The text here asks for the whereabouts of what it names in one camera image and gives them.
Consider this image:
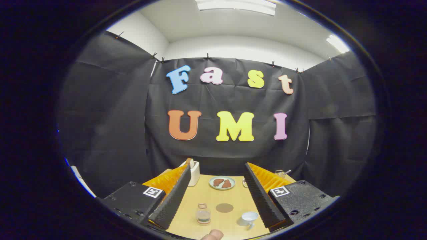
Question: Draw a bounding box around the small ceiling light panel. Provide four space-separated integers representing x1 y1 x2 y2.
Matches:
326 34 350 54

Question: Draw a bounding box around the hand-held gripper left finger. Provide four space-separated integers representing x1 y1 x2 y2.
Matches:
98 158 192 232

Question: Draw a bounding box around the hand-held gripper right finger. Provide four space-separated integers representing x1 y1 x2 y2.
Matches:
245 162 341 233

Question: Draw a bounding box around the clear glass juice bottle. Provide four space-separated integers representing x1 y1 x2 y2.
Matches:
195 203 211 226

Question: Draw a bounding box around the wooden table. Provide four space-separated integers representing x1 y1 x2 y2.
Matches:
143 168 297 240

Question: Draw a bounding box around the white toaster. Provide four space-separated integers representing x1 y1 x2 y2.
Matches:
179 161 200 187

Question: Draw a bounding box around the teal round plate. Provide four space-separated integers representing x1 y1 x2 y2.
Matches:
209 176 236 190

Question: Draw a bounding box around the large ceiling light panel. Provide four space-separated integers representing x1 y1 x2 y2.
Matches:
195 0 277 16

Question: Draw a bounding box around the white cup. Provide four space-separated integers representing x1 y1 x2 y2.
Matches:
237 211 259 230

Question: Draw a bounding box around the black backdrop cloth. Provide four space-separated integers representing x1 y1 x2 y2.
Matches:
57 31 377 200

